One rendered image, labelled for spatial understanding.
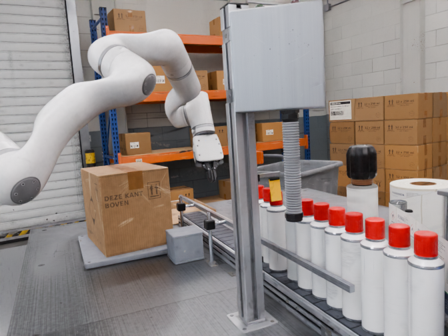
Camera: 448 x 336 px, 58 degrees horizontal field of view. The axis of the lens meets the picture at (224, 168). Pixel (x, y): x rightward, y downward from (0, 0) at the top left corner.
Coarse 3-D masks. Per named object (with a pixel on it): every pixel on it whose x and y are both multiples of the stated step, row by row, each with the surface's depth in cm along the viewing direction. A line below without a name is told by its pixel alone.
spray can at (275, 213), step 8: (280, 200) 100; (272, 208) 100; (280, 208) 100; (272, 216) 100; (280, 216) 100; (272, 224) 100; (280, 224) 100; (272, 232) 101; (280, 232) 100; (272, 240) 101; (280, 240) 100; (272, 256) 102; (280, 256) 101; (272, 264) 102; (280, 264) 101; (280, 272) 101
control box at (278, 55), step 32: (320, 0) 71; (256, 32) 74; (288, 32) 72; (320, 32) 71; (256, 64) 74; (288, 64) 73; (320, 64) 72; (256, 96) 75; (288, 96) 74; (320, 96) 73
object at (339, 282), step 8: (184, 200) 164; (192, 200) 158; (200, 208) 146; (216, 216) 132; (232, 224) 120; (264, 240) 102; (272, 248) 98; (280, 248) 95; (288, 256) 92; (296, 256) 89; (304, 264) 86; (312, 264) 84; (320, 272) 80; (328, 272) 79; (328, 280) 78; (336, 280) 76; (344, 280) 75; (344, 288) 74; (352, 288) 73
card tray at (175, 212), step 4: (196, 200) 204; (172, 204) 203; (204, 204) 193; (172, 208) 203; (176, 208) 204; (188, 208) 202; (192, 208) 202; (196, 208) 201; (212, 208) 184; (172, 212) 196; (176, 212) 195; (184, 212) 194; (188, 212) 194; (204, 212) 191; (172, 216) 187; (176, 216) 187; (176, 220) 180; (176, 224) 174
